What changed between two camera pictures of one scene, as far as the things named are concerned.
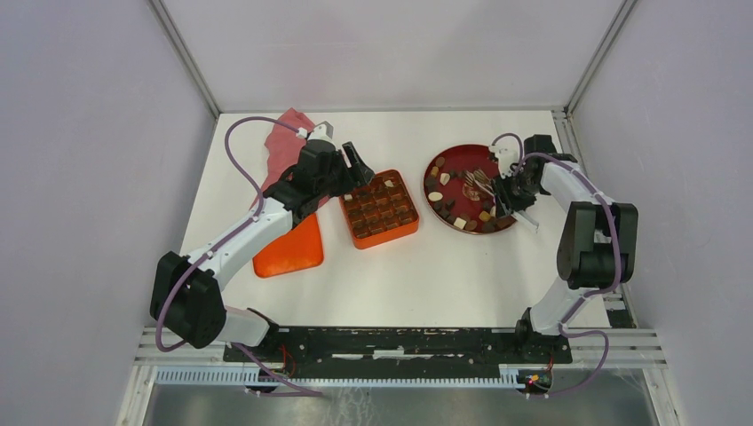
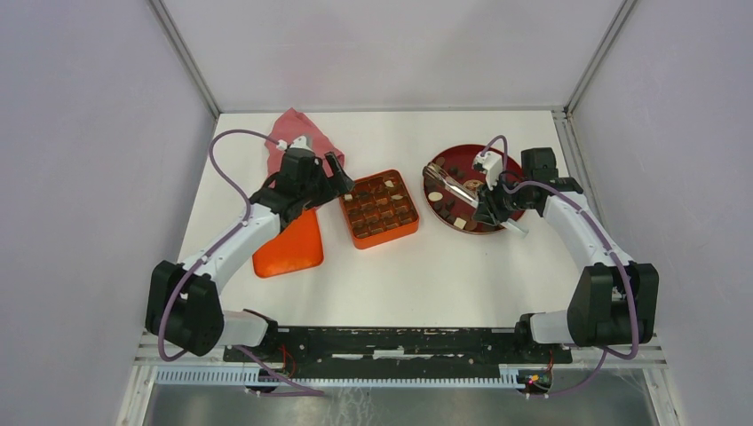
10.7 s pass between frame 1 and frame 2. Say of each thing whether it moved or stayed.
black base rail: stayed
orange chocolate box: stayed
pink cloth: stayed
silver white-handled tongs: moved
